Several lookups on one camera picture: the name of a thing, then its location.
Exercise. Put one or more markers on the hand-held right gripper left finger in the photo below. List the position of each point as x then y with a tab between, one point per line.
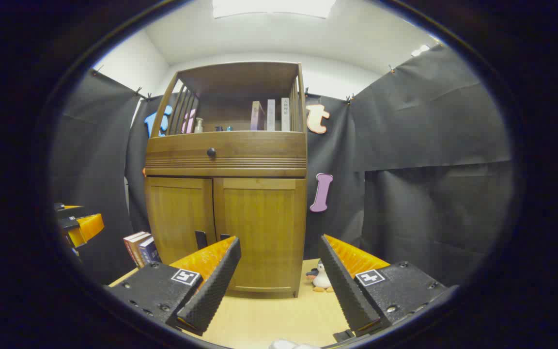
211	291

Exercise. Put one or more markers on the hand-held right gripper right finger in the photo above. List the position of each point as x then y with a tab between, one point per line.
347	291

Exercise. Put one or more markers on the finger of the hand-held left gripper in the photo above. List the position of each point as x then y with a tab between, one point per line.
68	211
87	228

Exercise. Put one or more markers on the wooden cabinet door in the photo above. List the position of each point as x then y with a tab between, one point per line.
177	213
264	228

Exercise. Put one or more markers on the wooden cabinet drawer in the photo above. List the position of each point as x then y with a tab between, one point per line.
259	145

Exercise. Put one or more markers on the wooden shoe cabinet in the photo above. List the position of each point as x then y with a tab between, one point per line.
240	82

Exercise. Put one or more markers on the penguin toy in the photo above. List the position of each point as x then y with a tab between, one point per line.
321	278

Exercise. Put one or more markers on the brown standing book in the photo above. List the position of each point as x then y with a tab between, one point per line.
139	249

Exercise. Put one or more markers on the blue standing book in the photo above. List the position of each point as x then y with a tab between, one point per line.
149	251

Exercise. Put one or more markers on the black drawer knob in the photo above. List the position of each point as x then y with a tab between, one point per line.
211	152

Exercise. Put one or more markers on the small clear pump bottle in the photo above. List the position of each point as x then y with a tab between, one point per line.
198	127

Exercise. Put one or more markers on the black backdrop cloth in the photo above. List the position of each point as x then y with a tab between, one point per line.
429	145

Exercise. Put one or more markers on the grey shelf book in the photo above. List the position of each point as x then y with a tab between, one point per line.
271	115

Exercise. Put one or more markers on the white shelf book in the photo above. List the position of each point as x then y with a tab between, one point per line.
285	114

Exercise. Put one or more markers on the small ceiling light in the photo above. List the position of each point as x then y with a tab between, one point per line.
419	50

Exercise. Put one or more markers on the large ceiling light panel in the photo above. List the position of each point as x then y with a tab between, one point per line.
274	7

